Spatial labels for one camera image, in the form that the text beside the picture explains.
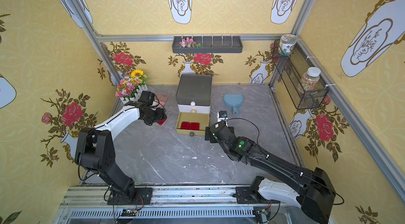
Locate three-tier drawer cabinet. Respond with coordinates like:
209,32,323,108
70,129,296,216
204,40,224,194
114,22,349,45
176,74,213,106

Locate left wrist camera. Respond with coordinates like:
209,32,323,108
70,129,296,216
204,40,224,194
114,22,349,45
138,91,155,107

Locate circuit board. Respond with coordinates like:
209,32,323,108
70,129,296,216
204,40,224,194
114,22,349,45
121,208,138,217

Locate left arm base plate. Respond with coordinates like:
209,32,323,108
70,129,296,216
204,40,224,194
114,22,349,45
107,187,153,206

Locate black wire wall basket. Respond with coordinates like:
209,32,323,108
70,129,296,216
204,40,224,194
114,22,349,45
269,40,329,110

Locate pink hand brush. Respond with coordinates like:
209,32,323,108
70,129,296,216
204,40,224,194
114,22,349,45
156,94,168,108

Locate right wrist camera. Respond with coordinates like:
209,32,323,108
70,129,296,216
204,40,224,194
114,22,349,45
217,111,228,122

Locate flower planter white fence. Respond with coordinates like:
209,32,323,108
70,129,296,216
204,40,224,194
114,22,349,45
115,69,148,102

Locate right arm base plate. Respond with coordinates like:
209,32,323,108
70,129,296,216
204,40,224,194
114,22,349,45
232,187,279,204

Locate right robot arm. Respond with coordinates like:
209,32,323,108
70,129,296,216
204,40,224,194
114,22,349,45
205,121,336,224

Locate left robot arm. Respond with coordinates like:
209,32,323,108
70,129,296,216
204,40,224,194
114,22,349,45
75,101,167,201

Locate pink flowers on shelf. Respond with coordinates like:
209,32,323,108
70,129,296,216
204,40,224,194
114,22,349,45
179,37,203,48

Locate grey wall shelf tray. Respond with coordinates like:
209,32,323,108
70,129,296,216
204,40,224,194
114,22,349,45
172,35,244,54

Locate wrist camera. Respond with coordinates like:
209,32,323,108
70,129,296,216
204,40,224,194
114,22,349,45
138,91,155,107
217,111,228,122

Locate aluminium rail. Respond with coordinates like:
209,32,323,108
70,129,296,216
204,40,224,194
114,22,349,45
54,182,313,224

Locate blue dustpan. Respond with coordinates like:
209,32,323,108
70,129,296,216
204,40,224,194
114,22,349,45
223,94,244,114

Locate grey top drawer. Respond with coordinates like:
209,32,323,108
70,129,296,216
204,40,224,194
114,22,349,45
176,97,211,107

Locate jar of colourful beads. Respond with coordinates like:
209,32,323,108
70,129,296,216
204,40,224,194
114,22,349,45
298,67,321,94

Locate labelled jar white lid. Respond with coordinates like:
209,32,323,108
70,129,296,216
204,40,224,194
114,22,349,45
278,34,297,55

